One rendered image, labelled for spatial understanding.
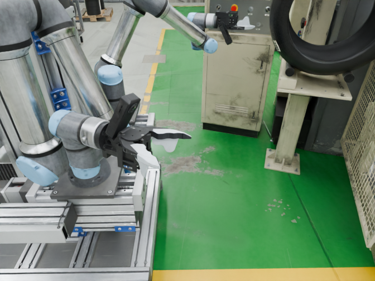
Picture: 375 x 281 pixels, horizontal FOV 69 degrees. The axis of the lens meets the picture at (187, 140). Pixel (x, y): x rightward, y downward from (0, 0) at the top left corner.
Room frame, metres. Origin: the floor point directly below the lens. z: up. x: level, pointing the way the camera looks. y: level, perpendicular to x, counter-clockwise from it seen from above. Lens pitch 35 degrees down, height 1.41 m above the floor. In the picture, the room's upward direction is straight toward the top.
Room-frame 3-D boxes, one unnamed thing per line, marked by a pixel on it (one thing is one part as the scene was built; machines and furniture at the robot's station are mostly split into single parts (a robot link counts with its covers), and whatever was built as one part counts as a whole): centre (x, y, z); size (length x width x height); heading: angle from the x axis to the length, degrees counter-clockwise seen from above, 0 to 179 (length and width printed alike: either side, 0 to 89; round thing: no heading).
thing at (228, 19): (1.56, -0.21, 1.11); 0.12 x 0.08 x 0.09; 72
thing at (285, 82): (1.53, -0.59, 0.84); 0.36 x 0.09 x 0.06; 162
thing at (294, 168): (1.74, -0.78, 0.02); 0.27 x 0.27 x 0.04; 72
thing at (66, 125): (0.59, 0.29, 1.04); 0.11 x 0.08 x 0.09; 65
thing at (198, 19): (1.61, -0.06, 1.10); 0.11 x 0.08 x 0.09; 72
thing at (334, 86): (1.49, -0.72, 0.80); 0.37 x 0.36 x 0.02; 72
